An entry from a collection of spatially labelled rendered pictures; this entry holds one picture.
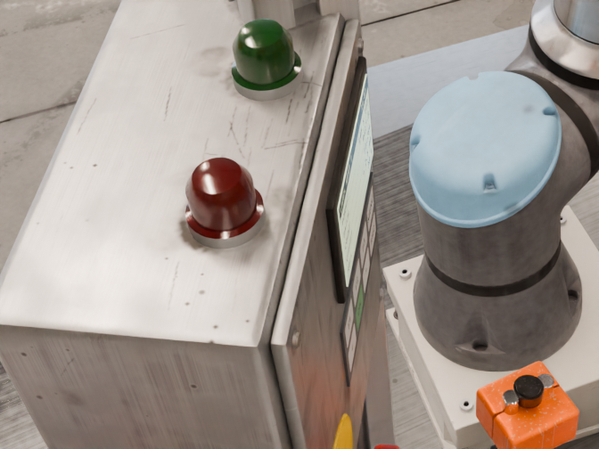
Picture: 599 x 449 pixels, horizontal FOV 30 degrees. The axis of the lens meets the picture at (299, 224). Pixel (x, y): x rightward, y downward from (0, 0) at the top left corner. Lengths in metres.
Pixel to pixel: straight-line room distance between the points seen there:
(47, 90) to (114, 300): 2.44
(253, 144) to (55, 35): 2.56
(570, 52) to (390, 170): 0.42
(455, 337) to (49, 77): 1.97
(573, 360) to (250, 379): 0.67
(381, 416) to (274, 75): 0.32
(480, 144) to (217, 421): 0.52
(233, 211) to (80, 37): 2.57
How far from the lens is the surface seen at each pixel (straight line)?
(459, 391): 0.99
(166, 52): 0.44
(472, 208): 0.86
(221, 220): 0.36
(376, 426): 0.68
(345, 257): 0.42
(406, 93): 1.36
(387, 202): 1.24
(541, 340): 0.98
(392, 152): 1.29
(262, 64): 0.40
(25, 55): 2.91
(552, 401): 0.66
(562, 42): 0.90
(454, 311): 0.96
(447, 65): 1.40
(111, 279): 0.36
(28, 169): 2.60
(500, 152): 0.85
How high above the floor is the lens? 1.75
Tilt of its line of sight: 49 degrees down
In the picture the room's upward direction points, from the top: 9 degrees counter-clockwise
